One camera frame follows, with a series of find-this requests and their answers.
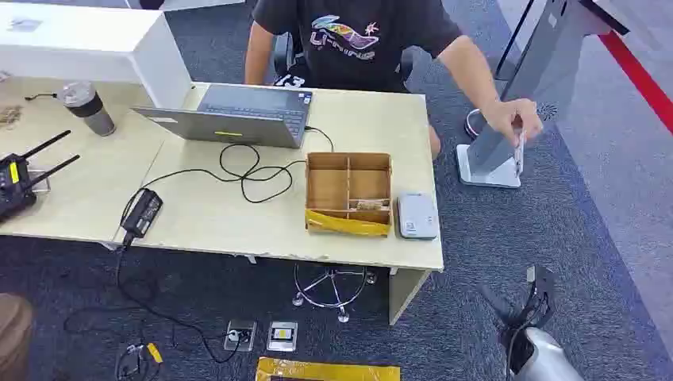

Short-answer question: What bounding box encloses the black round base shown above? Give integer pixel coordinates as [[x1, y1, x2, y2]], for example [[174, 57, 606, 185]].
[[463, 107, 490, 140]]

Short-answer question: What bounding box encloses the grey stand with white base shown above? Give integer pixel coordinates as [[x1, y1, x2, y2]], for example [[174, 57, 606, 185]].
[[456, 0, 630, 189]]

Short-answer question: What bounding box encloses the floor socket with yellow label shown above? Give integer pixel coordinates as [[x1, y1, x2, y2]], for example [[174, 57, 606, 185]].
[[266, 321, 299, 352]]

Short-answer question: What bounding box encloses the person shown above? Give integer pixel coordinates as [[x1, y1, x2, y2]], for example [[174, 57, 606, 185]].
[[244, 0, 545, 160]]

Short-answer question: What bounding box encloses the floor socket with plug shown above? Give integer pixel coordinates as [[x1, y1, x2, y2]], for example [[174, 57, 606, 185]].
[[223, 320, 258, 352]]

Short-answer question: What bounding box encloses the person's left hand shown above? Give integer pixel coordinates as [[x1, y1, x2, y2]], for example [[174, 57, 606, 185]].
[[483, 98, 544, 148]]

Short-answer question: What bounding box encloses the yellow tape sheet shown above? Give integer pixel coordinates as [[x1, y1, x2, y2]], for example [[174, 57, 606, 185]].
[[255, 356, 402, 381]]

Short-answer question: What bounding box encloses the black power cable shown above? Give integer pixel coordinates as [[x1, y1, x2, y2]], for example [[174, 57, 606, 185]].
[[63, 125, 336, 365]]

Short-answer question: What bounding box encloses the grey tumbler with lid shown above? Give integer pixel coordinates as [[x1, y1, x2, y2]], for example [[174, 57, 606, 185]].
[[56, 81, 117, 138]]

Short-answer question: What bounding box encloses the grey laptop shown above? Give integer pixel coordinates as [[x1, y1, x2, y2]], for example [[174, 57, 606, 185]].
[[131, 83, 313, 150]]

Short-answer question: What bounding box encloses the wooden compartment box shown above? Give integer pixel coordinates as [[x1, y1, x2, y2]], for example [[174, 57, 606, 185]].
[[304, 152, 394, 238]]

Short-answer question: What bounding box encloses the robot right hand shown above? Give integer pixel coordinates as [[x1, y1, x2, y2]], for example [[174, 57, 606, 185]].
[[477, 264, 557, 331]]

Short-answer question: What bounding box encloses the white desk partition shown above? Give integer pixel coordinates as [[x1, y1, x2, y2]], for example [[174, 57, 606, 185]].
[[0, 2, 193, 110]]

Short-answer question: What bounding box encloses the white card reader device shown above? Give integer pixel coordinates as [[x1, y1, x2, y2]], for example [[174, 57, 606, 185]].
[[396, 192, 440, 241]]

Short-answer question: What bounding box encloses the cable with yellow connector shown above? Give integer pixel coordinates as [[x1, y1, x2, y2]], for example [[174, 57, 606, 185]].
[[113, 342, 164, 381]]

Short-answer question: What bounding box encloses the black power adapter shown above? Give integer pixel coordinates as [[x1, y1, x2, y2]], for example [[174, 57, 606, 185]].
[[121, 188, 164, 239]]

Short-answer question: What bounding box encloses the black radio with antennas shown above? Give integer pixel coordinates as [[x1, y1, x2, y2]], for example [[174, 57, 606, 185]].
[[0, 129, 82, 222]]

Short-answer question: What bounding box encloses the chrome stool base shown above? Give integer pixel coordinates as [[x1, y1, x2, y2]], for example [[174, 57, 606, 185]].
[[291, 263, 378, 324]]

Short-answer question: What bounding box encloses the pale desk leg panel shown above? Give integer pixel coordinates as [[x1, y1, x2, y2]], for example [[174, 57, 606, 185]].
[[388, 267, 433, 326]]

